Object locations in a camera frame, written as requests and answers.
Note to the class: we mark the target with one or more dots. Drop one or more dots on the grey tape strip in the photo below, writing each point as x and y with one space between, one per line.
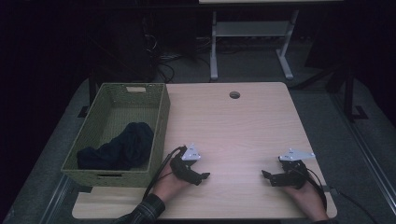
325 188

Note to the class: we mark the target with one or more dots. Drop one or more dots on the dark cabinet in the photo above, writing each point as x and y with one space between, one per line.
124 49

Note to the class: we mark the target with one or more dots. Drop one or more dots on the black stand with foot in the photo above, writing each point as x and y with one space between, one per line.
91 90

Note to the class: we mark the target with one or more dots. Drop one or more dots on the person's left hand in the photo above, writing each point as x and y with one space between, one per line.
169 188

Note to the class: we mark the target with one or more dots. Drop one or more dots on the black metal stand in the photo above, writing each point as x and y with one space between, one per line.
348 93

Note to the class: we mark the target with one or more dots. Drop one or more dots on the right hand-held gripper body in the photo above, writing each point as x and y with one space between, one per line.
292 177

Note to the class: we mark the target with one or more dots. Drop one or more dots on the person's right hand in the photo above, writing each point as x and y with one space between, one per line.
306 200

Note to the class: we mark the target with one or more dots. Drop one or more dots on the green woven basket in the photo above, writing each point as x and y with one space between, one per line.
130 107

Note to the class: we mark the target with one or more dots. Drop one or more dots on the metal floor rail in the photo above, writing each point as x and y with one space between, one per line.
56 199
367 155

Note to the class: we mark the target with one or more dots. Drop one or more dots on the dark navy garment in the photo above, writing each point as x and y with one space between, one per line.
121 149

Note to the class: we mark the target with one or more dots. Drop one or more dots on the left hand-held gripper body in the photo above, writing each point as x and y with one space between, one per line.
186 155

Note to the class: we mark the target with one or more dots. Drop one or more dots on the white metal table frame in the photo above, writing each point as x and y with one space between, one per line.
249 28

